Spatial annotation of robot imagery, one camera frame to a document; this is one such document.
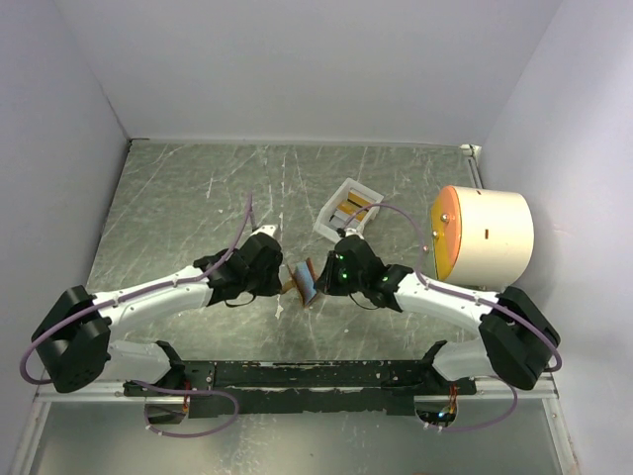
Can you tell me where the brown leather card holder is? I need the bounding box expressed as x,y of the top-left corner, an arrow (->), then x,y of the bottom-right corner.
281,257 -> 318,308

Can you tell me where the gold credit card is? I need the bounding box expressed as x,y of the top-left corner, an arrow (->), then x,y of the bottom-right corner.
336,201 -> 367,221

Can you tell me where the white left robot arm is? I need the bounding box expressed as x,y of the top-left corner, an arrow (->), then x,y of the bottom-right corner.
32,226 -> 283,395

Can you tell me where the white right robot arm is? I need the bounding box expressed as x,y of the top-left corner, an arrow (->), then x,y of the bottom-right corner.
315,236 -> 562,394

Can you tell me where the white cards stack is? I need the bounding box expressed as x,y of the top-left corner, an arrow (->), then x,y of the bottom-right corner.
328,210 -> 352,230

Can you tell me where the white plastic card bin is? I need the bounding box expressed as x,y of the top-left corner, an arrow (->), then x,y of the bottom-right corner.
313,178 -> 384,242

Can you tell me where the gold card with stripe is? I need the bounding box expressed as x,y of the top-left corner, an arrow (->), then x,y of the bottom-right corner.
345,190 -> 371,210

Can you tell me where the white cylinder with orange lid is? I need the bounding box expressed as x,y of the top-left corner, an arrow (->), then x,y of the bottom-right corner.
430,185 -> 534,290

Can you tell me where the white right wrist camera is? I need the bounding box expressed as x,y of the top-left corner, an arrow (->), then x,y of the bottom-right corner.
336,228 -> 364,239

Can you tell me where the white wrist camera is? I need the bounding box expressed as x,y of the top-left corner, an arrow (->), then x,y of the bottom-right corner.
336,228 -> 364,239
251,225 -> 279,239

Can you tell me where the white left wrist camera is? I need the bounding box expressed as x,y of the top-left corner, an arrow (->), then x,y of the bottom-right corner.
251,225 -> 279,239

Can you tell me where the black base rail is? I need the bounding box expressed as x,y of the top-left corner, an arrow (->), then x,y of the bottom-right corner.
122,358 -> 479,420

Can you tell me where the aluminium extrusion rail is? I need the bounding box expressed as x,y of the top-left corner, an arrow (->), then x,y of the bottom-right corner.
474,376 -> 558,400

